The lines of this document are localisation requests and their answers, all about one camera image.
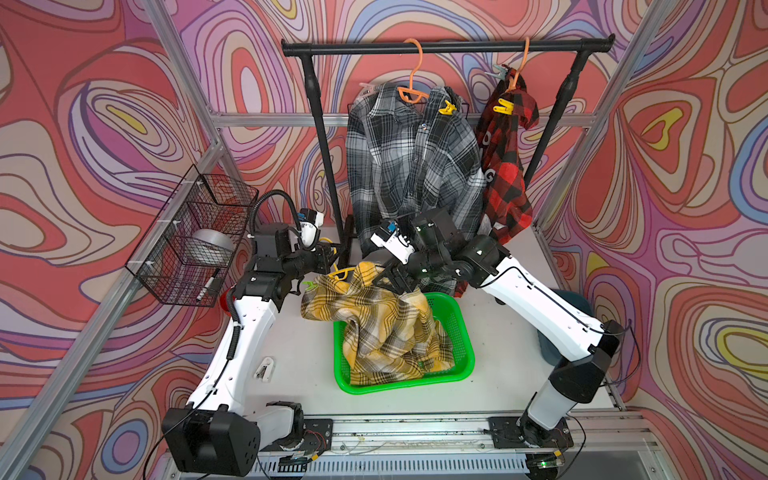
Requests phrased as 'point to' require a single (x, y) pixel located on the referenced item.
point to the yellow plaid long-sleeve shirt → (389, 337)
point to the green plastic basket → (443, 310)
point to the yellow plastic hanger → (339, 275)
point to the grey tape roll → (208, 246)
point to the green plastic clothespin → (313, 285)
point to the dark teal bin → (580, 303)
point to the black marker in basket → (217, 271)
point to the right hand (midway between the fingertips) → (384, 281)
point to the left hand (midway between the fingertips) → (342, 247)
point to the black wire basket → (200, 201)
